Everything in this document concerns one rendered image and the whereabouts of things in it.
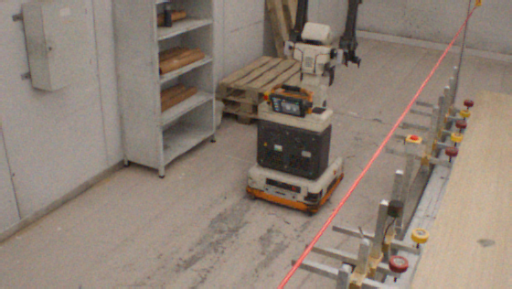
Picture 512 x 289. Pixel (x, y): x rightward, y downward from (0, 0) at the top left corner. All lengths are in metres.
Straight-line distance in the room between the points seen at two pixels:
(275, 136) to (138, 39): 1.35
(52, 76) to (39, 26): 0.36
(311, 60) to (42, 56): 1.98
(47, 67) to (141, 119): 1.14
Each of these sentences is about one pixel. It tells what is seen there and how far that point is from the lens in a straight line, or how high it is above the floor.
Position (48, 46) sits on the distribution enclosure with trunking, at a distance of 3.60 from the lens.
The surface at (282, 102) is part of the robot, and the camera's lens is 3.73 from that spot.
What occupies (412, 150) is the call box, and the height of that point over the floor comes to 1.17.
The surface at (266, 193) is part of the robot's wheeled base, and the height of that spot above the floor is 0.11.
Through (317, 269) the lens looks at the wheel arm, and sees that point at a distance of 1.99.
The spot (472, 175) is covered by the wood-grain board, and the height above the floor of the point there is 0.90.
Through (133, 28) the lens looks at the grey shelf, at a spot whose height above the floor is 1.31.
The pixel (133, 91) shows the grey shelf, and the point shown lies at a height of 0.76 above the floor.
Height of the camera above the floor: 2.20
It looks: 25 degrees down
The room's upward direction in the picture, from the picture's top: 1 degrees clockwise
